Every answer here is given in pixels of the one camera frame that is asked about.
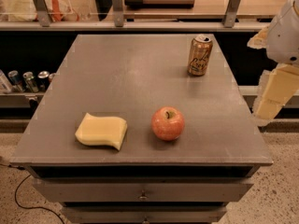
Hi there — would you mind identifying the upper drawer with knob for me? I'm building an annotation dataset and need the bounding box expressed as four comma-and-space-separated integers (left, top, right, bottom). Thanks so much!
33, 179, 253, 203

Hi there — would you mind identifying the green silver can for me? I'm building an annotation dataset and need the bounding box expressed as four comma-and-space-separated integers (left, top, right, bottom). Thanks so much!
22, 71, 39, 92

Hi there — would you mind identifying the clear acrylic box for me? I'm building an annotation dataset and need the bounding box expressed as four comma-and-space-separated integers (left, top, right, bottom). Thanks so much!
0, 0, 100, 23

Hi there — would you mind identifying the dark silver-top can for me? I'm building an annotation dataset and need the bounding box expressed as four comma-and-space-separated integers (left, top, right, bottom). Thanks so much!
37, 71, 50, 90

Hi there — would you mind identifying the lower drawer with knob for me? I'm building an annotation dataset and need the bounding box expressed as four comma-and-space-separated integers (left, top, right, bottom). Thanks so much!
62, 206, 226, 224

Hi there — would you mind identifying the orange soda can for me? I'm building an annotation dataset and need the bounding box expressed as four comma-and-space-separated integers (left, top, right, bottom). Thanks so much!
188, 34, 213, 76

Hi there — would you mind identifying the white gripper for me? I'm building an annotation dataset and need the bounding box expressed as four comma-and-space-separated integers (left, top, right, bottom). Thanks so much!
247, 0, 299, 120

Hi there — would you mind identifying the drawer with knob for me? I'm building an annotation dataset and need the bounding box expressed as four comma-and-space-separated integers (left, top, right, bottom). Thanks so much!
33, 179, 253, 203
62, 206, 226, 224

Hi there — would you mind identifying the black floor cable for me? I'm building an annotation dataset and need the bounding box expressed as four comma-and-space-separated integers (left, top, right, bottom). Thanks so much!
0, 162, 65, 224

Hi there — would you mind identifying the blue silver can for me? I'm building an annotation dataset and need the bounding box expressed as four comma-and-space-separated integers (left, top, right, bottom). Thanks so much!
8, 70, 25, 92

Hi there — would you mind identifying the metal bracket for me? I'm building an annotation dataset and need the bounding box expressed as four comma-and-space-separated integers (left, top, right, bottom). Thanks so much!
33, 0, 51, 27
112, 0, 124, 27
222, 0, 241, 28

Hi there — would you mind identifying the left metal bracket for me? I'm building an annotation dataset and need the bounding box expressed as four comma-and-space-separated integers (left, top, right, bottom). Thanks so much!
33, 0, 51, 27

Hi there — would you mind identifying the grey drawer cabinet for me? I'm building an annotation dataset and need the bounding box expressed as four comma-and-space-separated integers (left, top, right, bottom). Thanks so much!
9, 34, 274, 224

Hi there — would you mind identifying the right metal bracket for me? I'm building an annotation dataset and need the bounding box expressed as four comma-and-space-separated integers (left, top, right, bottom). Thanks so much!
222, 0, 241, 28

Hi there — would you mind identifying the white orange plastic bag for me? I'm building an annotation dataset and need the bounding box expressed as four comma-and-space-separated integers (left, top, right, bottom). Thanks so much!
7, 0, 71, 21

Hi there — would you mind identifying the yellow sponge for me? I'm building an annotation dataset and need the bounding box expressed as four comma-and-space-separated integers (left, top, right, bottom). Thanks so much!
75, 113, 128, 150

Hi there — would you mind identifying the red apple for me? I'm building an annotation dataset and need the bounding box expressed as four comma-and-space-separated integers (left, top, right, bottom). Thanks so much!
151, 106, 185, 141

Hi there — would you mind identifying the middle metal bracket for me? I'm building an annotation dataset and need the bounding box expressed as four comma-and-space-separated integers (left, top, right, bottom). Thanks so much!
112, 0, 124, 27

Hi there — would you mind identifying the small red can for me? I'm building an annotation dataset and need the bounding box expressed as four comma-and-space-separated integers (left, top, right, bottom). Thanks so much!
49, 73, 56, 83

